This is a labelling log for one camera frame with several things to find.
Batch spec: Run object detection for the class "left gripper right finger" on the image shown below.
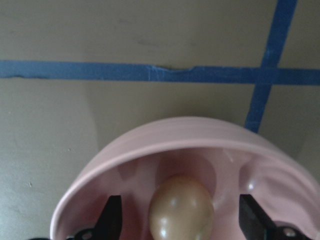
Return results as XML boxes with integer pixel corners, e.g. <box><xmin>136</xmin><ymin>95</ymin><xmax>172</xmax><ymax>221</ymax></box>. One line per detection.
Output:
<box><xmin>238</xmin><ymin>194</ymin><xmax>309</xmax><ymax>240</ymax></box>

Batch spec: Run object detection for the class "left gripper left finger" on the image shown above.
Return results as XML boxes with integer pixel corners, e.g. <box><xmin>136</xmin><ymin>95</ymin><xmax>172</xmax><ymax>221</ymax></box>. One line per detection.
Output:
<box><xmin>67</xmin><ymin>195</ymin><xmax>123</xmax><ymax>240</ymax></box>

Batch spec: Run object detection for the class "brown egg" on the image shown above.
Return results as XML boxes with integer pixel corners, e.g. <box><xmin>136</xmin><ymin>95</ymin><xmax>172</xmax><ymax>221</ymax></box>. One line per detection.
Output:
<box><xmin>148</xmin><ymin>175</ymin><xmax>215</xmax><ymax>240</ymax></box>

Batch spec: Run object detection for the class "pink bowl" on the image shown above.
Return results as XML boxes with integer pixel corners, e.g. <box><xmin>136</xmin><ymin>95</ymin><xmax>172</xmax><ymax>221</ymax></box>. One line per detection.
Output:
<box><xmin>50</xmin><ymin>117</ymin><xmax>320</xmax><ymax>240</ymax></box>

